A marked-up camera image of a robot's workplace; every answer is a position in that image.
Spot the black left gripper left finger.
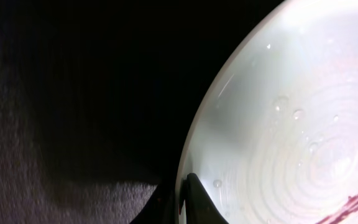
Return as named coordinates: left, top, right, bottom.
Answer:
left=130, top=180, right=175, bottom=224

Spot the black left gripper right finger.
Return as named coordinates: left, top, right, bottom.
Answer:
left=181, top=173, right=228, bottom=224

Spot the mint plate with red stain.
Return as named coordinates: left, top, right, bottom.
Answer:
left=175, top=0, right=358, bottom=223

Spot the round black tray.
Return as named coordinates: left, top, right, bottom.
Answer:
left=0, top=1, right=278, bottom=223

